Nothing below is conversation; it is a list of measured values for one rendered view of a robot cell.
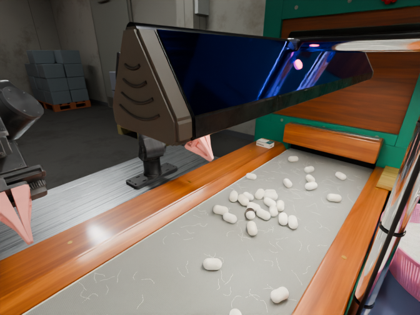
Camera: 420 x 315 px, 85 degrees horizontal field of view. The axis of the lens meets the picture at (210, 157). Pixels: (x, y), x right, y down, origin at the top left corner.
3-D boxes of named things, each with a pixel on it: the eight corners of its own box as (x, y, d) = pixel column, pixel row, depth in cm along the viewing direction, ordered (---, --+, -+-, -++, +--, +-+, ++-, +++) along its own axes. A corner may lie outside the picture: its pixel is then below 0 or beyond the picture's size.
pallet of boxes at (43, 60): (90, 106, 542) (79, 50, 493) (55, 112, 487) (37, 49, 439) (70, 100, 608) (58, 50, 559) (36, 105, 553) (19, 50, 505)
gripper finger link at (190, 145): (230, 147, 59) (210, 119, 61) (212, 155, 54) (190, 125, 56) (217, 160, 64) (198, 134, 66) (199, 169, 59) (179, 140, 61)
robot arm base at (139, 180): (177, 150, 91) (165, 147, 95) (133, 169, 77) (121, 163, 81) (178, 169, 94) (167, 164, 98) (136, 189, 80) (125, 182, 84)
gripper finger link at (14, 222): (68, 218, 34) (41, 166, 35) (5, 246, 29) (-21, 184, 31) (66, 232, 38) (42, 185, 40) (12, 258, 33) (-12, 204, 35)
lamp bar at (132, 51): (113, 125, 19) (95, 26, 16) (337, 77, 61) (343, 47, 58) (175, 150, 14) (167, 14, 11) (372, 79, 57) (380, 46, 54)
